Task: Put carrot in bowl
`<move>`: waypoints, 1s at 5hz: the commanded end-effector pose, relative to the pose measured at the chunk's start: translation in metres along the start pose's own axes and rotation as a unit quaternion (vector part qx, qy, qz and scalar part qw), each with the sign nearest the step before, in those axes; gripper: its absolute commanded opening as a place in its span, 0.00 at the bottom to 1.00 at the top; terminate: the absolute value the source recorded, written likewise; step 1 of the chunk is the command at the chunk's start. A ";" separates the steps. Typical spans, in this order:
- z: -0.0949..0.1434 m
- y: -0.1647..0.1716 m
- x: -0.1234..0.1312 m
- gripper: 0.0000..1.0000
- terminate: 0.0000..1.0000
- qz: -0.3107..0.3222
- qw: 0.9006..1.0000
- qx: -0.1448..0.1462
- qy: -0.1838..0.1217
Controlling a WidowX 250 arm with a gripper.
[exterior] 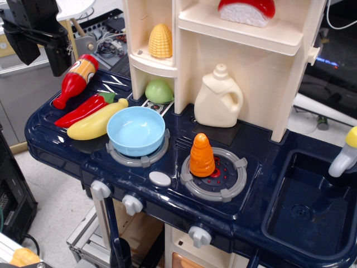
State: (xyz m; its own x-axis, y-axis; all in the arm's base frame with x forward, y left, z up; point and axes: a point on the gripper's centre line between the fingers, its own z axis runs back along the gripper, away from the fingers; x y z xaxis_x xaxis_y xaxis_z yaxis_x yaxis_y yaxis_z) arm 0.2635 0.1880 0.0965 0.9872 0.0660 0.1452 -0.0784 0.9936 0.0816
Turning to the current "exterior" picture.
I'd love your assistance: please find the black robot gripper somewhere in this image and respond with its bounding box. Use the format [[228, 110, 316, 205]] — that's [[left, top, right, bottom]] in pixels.
[[1, 1, 72, 77]]

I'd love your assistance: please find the light blue plastic bowl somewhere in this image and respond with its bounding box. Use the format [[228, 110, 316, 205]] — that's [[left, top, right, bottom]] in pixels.
[[107, 107, 166, 157]]

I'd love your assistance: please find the orange toy carrot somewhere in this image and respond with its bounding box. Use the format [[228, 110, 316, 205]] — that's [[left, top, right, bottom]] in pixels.
[[189, 133, 215, 178]]

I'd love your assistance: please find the grey metal cabinet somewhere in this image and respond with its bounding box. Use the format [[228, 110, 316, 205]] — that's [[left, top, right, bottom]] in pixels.
[[1, 54, 63, 146]]

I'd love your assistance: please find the red toy ketchup bottle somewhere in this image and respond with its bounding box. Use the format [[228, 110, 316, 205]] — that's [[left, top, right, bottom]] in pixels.
[[53, 54, 99, 109]]

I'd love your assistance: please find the red toy chili pepper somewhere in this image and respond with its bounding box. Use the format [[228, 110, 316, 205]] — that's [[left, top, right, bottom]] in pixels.
[[54, 92, 115, 128]]

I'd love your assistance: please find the yellow toy banana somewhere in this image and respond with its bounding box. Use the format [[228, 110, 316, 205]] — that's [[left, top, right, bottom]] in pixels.
[[66, 98, 129, 141]]

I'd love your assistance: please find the yellow toy corn cob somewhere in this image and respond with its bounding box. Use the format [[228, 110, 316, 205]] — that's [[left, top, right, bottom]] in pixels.
[[148, 23, 173, 59]]

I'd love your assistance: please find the green toy pear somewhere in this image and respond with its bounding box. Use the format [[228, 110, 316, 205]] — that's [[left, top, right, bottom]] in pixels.
[[145, 79, 174, 104]]

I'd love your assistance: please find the cream toy kitchen shelf unit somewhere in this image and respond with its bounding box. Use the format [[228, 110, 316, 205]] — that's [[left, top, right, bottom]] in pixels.
[[123, 1, 326, 142]]

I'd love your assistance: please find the grey left stove knob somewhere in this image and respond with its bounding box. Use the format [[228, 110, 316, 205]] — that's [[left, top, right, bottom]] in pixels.
[[90, 180, 112, 201]]

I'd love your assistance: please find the grey stove knob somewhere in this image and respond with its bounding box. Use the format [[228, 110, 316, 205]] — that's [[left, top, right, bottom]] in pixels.
[[188, 226, 212, 248], [90, 180, 112, 201], [122, 194, 143, 216]]

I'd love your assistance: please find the black computer case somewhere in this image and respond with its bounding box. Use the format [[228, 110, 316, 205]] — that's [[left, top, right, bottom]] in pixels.
[[1, 135, 37, 243]]

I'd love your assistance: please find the grey oval button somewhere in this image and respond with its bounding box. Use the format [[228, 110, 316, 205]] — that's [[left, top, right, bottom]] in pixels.
[[148, 171, 171, 187]]

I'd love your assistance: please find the grey middle stove knob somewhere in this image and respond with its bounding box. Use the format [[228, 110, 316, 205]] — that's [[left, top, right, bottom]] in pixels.
[[122, 194, 143, 216]]

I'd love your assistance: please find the cream toy detergent jug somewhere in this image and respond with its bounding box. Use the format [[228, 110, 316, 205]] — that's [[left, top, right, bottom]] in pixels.
[[194, 64, 243, 128]]

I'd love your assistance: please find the red white toy sushi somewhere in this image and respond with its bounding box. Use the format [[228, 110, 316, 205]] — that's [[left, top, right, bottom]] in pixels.
[[218, 0, 276, 27]]

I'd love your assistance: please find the grey right stove knob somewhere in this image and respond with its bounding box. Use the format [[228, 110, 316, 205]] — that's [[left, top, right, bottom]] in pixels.
[[188, 226, 212, 248]]

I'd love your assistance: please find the navy toy kitchen counter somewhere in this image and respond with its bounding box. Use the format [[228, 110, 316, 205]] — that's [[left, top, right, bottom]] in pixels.
[[25, 70, 356, 267]]

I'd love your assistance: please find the grey left burner ring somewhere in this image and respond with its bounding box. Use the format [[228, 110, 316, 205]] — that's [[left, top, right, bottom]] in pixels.
[[105, 128, 171, 169]]

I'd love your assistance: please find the grey burner ring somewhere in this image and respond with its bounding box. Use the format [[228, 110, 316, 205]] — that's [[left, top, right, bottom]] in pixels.
[[180, 147, 248, 203], [105, 128, 171, 169]]

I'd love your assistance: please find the grey right burner ring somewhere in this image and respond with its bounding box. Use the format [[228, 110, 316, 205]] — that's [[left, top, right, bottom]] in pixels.
[[180, 147, 248, 203]]

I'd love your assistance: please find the aluminium extrusion frame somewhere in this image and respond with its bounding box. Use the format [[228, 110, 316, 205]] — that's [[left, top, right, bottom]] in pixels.
[[66, 207, 110, 267]]

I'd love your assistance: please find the white cable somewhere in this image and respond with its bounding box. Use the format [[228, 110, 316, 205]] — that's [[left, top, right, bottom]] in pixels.
[[325, 0, 357, 30]]

